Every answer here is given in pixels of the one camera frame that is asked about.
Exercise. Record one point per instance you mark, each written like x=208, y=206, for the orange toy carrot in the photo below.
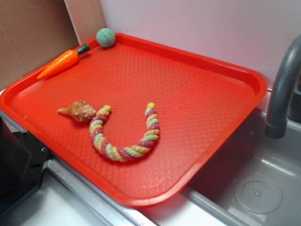
x=62, y=62

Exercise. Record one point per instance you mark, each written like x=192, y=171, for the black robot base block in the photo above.
x=23, y=160

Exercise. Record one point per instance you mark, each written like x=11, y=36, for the red plastic tray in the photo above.
x=139, y=119

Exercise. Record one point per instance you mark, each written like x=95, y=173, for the tan conch seashell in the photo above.
x=79, y=111

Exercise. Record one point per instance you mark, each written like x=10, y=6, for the green rubber ball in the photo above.
x=105, y=37

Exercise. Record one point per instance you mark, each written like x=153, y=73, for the grey plastic sink basin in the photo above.
x=252, y=180

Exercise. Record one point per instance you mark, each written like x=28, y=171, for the grey toy faucet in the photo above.
x=285, y=99

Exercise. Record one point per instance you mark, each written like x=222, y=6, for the brown cardboard panel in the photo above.
x=32, y=33

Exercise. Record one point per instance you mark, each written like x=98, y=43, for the multicolour twisted rope toy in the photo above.
x=132, y=153

